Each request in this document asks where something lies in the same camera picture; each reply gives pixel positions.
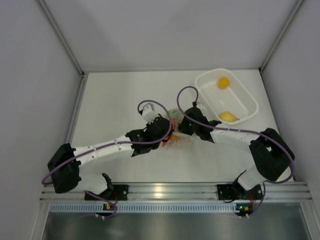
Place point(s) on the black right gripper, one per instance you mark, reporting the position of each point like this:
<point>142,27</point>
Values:
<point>184,127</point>

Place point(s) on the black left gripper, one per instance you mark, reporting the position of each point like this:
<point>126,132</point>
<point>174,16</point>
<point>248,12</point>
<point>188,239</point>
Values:
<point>148,125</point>

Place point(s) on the clear zip top bag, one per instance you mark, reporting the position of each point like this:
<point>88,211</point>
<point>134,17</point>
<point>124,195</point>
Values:
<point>185,140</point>

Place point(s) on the yellow fake pear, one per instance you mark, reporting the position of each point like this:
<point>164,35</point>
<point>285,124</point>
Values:
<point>228,117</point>

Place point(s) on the yellow fake lemon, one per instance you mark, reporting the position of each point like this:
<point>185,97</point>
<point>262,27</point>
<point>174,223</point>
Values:
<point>223,82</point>

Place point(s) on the orange fake fruit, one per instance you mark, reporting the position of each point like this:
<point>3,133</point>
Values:
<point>175,138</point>

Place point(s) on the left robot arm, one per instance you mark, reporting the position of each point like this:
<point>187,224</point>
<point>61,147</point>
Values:
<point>72,167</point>

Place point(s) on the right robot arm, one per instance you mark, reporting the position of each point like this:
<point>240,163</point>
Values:
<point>270,154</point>

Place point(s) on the fake carrot with green leaves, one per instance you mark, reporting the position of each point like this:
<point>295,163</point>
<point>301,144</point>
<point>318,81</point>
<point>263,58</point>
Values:
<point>166,142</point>

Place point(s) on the green fake cabbage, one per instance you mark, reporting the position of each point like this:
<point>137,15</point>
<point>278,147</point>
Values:
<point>176,114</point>

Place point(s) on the white perforated plastic basket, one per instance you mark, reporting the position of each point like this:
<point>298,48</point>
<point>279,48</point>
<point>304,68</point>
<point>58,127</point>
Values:
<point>235,99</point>

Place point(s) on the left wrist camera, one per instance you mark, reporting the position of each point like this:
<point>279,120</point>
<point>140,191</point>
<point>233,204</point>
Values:
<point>148,113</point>

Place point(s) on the aluminium mounting rail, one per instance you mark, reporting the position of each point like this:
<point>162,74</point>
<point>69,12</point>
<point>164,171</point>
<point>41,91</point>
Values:
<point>187,191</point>

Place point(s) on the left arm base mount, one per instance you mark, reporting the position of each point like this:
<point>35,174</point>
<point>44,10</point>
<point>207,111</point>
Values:
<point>97,192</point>

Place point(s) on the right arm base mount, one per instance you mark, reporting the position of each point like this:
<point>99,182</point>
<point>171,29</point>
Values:
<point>234,191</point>

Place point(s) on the white slotted cable duct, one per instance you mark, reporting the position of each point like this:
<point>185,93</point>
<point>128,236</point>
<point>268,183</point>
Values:
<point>126,207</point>

